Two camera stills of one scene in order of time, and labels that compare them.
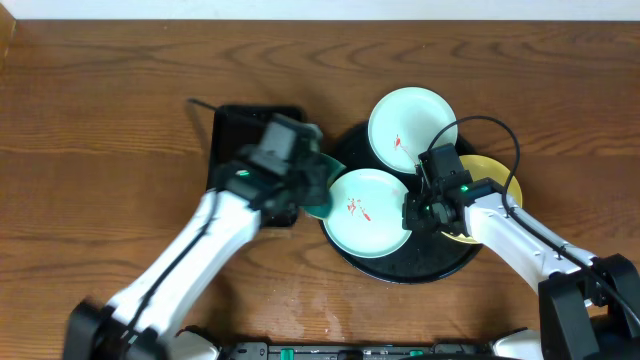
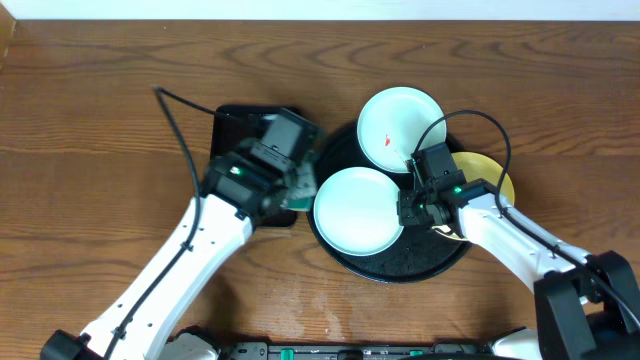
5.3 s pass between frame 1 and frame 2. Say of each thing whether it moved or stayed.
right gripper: stayed
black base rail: stayed
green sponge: moved
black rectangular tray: stayed
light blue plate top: moved
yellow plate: moved
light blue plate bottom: moved
